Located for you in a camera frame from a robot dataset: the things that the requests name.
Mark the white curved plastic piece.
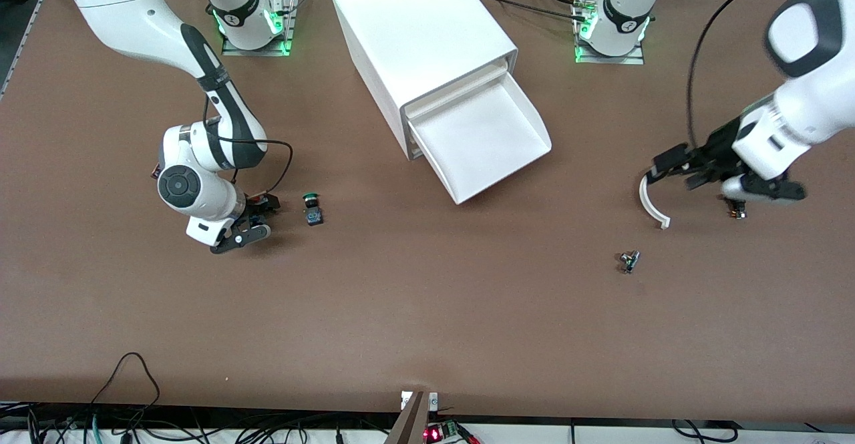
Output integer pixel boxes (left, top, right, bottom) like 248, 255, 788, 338
639, 173, 671, 230

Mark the white drawer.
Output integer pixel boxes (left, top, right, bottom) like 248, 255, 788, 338
401, 60, 553, 205

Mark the black looped cable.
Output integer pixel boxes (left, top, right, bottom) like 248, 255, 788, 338
87, 353, 161, 425

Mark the black cable at table edge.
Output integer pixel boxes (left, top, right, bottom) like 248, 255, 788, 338
671, 420, 739, 444

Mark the black cable to arm base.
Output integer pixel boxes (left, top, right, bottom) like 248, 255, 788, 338
471, 0, 588, 17

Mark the wooden post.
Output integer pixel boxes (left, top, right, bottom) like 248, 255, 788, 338
384, 391, 432, 444

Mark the white drawer cabinet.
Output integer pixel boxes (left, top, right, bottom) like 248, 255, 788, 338
330, 0, 519, 162

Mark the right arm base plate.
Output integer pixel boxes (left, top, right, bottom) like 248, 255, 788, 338
220, 0, 298, 57

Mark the circuit board with red light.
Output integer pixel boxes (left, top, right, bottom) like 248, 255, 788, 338
424, 421, 482, 444

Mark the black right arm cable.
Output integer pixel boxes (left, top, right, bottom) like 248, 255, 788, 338
202, 93, 294, 198

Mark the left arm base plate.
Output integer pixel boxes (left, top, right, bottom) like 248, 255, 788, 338
573, 0, 645, 65

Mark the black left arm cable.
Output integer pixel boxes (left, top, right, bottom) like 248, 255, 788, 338
687, 0, 855, 151

